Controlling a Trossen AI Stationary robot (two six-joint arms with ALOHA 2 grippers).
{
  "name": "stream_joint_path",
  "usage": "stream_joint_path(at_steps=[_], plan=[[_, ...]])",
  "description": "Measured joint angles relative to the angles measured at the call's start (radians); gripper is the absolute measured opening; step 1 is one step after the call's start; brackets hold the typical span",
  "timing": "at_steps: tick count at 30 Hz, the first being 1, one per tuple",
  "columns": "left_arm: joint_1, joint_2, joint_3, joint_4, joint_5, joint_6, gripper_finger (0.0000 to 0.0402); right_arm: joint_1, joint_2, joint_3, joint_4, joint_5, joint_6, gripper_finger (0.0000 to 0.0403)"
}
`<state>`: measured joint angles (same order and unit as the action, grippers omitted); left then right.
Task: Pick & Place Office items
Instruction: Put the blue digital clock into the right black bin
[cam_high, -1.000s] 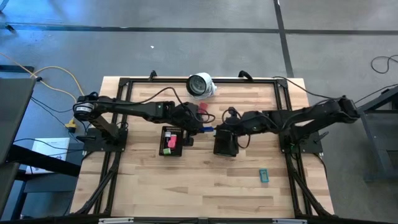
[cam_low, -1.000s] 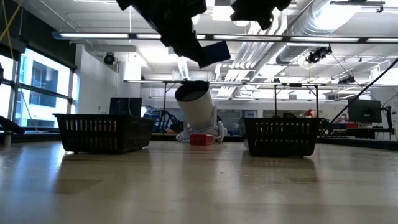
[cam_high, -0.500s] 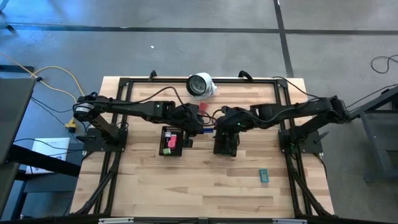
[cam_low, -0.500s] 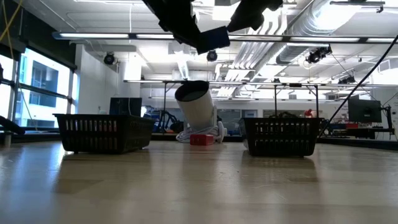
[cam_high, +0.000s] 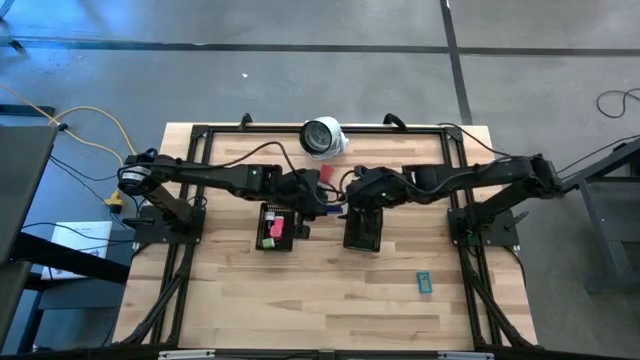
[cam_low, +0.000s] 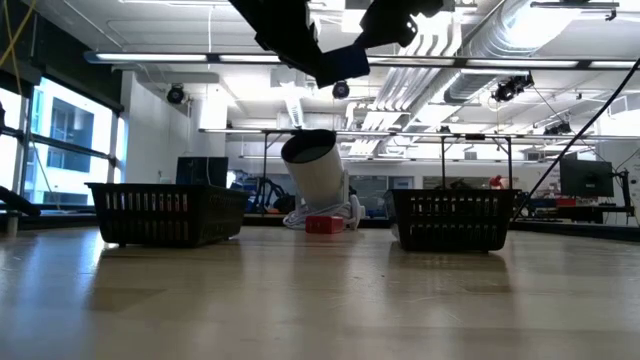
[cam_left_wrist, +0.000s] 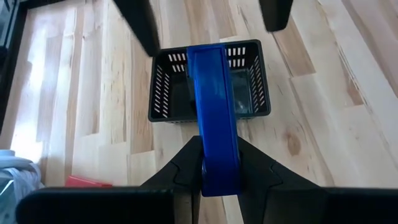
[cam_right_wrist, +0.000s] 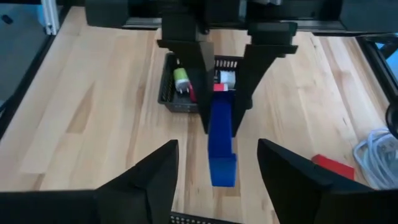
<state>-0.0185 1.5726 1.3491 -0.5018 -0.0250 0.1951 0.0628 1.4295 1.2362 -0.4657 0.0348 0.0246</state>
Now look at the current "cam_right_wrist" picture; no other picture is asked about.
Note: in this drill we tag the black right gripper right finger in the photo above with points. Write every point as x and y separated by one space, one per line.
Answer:
311 193

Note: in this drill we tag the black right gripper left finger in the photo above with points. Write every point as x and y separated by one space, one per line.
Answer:
140 193

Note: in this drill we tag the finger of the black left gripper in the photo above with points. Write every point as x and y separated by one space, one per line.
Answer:
258 62
199 62

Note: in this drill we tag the green white plug adapter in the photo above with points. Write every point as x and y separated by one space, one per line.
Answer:
181 77

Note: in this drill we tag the small pink white adapter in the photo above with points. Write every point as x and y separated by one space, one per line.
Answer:
227 77

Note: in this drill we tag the pink red plug adapter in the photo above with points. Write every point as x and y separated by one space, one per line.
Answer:
220 87

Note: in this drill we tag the blue block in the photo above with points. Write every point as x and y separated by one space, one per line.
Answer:
221 149

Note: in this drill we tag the red block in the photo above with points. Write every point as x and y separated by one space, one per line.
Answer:
334 166

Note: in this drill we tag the black mesh basket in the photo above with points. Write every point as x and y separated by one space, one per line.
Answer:
192 219
174 104

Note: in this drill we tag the white cylindrical security camera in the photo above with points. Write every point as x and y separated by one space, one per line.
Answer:
381 174

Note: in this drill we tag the silver aluminium bracket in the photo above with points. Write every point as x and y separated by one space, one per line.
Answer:
50 15

